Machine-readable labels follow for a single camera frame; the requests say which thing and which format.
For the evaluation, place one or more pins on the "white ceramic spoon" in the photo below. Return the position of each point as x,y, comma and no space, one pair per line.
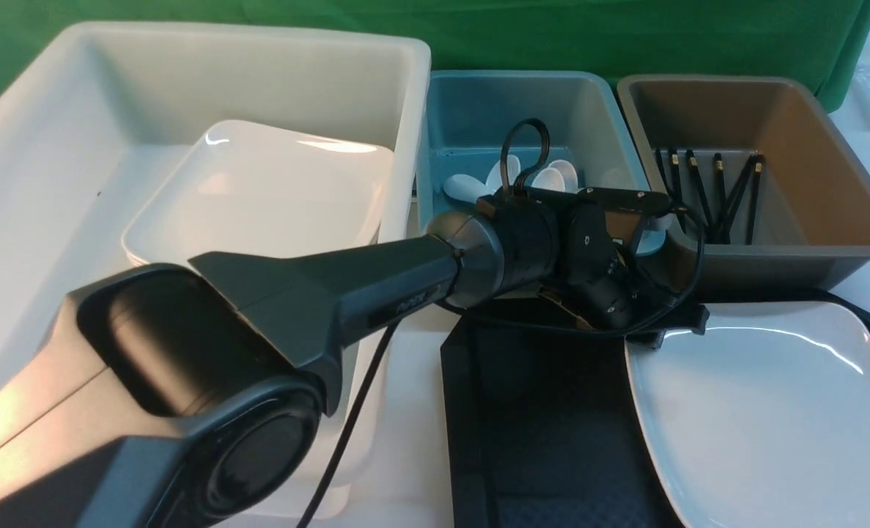
494,179
569,175
465,188
549,179

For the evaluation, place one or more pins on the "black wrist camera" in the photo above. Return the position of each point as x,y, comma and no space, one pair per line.
625,213

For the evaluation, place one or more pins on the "top white square plate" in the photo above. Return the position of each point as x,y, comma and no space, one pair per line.
255,189

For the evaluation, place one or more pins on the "black serving tray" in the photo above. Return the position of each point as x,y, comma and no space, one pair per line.
543,431

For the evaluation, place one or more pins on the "teal plastic bin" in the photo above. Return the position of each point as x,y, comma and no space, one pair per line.
469,114

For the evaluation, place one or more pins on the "large white square plate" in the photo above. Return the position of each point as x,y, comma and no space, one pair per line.
764,419

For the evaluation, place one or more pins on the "brown plastic bin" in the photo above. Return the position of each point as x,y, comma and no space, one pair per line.
813,222

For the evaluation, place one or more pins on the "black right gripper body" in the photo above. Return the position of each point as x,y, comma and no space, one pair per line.
626,303

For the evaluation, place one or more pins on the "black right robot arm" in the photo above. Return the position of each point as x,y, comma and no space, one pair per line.
171,396

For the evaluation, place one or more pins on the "large white plastic bin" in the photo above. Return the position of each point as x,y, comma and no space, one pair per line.
103,116

